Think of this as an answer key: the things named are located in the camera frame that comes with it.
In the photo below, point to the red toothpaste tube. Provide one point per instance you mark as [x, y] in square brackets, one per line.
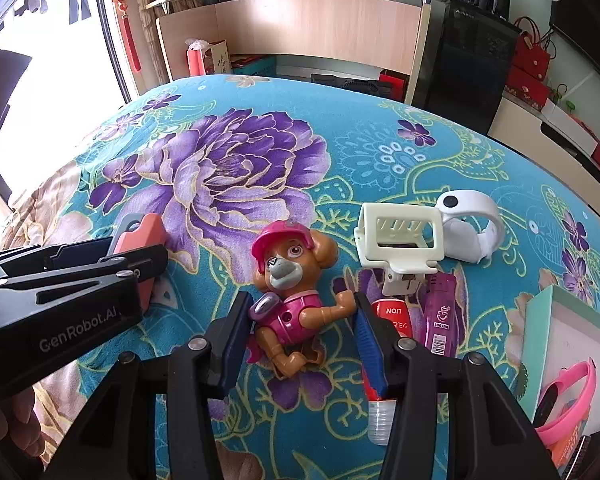
[397, 320]

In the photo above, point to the patterned curtain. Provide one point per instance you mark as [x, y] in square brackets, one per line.
[152, 35]

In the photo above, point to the pink wristband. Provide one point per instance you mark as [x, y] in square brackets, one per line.
[577, 385]

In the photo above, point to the toy dog figure pink helmet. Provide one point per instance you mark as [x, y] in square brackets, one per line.
[290, 260]

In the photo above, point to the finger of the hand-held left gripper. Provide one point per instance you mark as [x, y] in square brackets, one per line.
[80, 255]
[145, 265]

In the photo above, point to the black bag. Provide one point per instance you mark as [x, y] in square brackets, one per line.
[345, 84]

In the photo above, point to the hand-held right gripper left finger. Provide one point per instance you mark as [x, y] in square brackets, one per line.
[242, 325]

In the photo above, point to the teal storage box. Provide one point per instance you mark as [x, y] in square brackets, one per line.
[252, 66]

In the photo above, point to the white flat box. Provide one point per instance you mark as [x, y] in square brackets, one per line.
[565, 120]

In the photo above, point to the beige paper bag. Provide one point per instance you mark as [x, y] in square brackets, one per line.
[219, 57]

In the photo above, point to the red gift box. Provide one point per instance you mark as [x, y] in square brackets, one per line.
[525, 90]

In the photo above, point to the white plastic phone holder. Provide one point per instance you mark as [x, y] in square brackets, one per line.
[375, 250]

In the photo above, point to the cream television cabinet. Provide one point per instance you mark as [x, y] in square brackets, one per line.
[525, 135]

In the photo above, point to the floral teal blanket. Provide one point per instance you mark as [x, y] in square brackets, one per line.
[220, 170]

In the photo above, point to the black tea bar cabinet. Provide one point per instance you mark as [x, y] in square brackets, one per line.
[470, 70]

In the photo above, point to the orange flat packet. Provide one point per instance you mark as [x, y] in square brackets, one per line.
[570, 447]

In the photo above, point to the red handbag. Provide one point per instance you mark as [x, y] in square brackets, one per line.
[530, 57]

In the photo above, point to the red hanging knot ornament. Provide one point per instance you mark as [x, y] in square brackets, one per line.
[130, 35]

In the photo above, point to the white cardboard box mint rim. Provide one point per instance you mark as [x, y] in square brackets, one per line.
[560, 330]

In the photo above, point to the person's left hand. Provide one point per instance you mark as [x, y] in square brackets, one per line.
[25, 425]

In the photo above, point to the coral pink plastic tool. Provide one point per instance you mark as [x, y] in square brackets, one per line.
[147, 232]

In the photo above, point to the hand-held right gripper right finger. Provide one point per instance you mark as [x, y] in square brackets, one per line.
[362, 330]

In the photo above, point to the purple tube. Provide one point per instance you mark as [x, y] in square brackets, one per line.
[437, 320]

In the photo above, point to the red gift bag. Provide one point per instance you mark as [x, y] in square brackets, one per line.
[197, 62]

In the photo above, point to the wooden counter shelf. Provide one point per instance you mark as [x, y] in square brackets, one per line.
[305, 25]

